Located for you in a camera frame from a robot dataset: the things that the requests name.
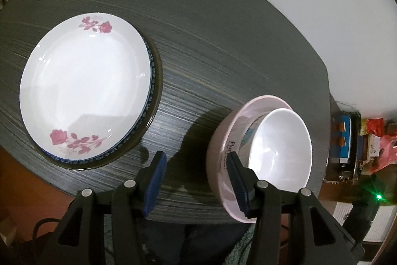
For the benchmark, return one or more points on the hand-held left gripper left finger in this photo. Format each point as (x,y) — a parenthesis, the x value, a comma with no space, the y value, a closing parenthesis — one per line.
(153,184)

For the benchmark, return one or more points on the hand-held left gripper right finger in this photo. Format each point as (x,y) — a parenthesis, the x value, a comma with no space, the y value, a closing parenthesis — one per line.
(238,187)

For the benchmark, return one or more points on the pink bowl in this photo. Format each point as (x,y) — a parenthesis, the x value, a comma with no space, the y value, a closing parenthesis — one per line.
(217,165)

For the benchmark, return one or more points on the plain white bowl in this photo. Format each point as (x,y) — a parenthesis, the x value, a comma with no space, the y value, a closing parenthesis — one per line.
(279,144)

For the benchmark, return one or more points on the large blue floral plate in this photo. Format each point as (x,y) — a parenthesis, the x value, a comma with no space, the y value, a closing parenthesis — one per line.
(155,78)

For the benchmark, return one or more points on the white plate with pink flowers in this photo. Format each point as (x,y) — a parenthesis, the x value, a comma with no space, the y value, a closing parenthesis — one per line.
(86,85)

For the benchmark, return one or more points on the white ribbed panel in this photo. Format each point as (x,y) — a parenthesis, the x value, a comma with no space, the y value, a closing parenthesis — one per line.
(383,227)

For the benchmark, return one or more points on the person's dark trousers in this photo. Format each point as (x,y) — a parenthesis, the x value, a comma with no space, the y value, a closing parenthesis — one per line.
(211,244)

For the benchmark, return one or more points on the red plastic bag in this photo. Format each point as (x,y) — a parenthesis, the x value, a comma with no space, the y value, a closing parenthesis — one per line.
(383,147)

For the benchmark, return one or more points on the blue box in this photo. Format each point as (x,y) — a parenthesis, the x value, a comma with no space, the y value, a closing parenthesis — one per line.
(345,137)

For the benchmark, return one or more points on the dark wooden side shelf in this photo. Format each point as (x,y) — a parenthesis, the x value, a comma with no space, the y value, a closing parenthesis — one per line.
(333,140)

